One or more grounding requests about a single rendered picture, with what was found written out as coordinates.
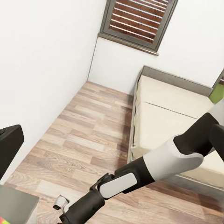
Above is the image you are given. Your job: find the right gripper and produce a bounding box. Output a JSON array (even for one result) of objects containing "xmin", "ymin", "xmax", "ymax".
[{"xmin": 60, "ymin": 196, "xmax": 95, "ymax": 224}]

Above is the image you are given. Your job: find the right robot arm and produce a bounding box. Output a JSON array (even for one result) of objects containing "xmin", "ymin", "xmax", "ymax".
[{"xmin": 52, "ymin": 98, "xmax": 224, "ymax": 224}]

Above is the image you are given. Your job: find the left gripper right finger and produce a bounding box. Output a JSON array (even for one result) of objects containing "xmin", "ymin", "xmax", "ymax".
[{"xmin": 209, "ymin": 124, "xmax": 224, "ymax": 162}]

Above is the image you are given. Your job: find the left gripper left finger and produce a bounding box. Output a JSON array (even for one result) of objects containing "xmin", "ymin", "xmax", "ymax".
[{"xmin": 0, "ymin": 124, "xmax": 24, "ymax": 180}]

